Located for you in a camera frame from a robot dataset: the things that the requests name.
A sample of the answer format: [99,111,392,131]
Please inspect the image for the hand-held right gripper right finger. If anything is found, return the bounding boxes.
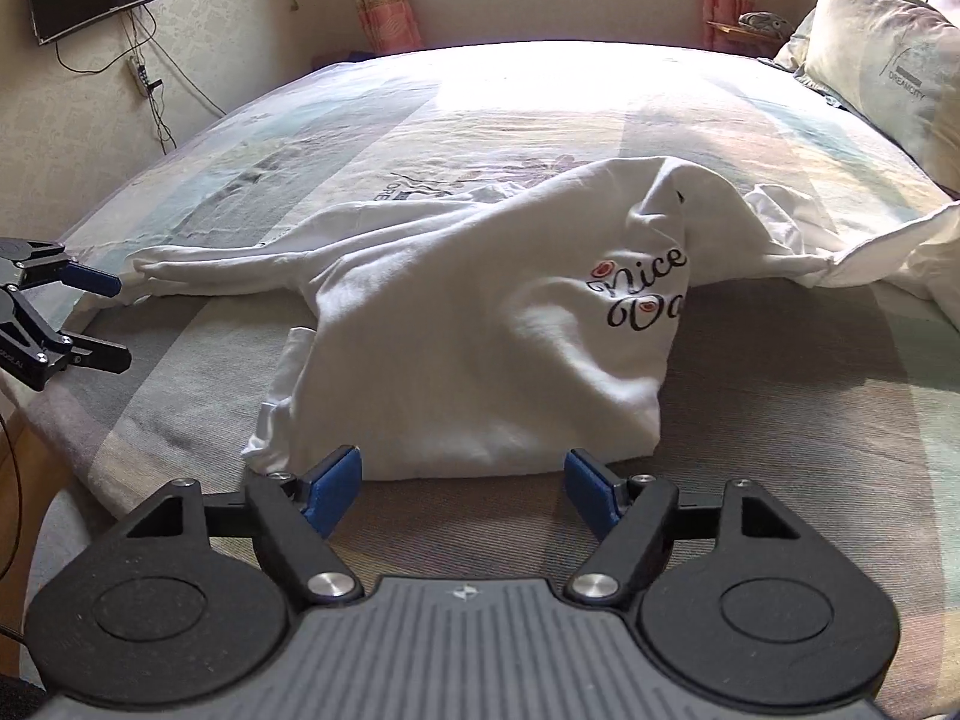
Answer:
[562,448,803,608]

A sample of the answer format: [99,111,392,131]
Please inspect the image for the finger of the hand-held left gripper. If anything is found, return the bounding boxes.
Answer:
[0,289,133,377]
[0,237,123,298]

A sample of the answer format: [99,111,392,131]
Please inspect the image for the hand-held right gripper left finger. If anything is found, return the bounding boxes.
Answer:
[124,444,368,612]

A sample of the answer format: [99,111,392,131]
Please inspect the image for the white printed t-shirt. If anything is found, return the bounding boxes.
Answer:
[75,156,960,482]

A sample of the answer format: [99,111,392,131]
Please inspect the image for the bed with striped sheet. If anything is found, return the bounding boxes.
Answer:
[0,40,960,720]

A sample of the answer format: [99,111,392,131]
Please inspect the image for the wooden bedside shelf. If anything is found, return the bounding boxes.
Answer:
[705,19,788,57]

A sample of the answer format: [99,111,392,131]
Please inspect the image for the grey cloth bundle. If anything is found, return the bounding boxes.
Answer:
[739,11,792,38]

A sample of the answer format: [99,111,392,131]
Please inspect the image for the beige printed pillow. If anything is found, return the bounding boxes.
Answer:
[802,0,960,200]

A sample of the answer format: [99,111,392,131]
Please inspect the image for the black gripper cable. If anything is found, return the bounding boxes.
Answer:
[0,405,23,586]

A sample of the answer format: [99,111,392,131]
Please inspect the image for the black television cables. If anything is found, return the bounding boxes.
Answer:
[52,4,226,158]

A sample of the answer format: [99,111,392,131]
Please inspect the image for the wall power strip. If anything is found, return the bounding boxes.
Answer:
[129,56,162,98]

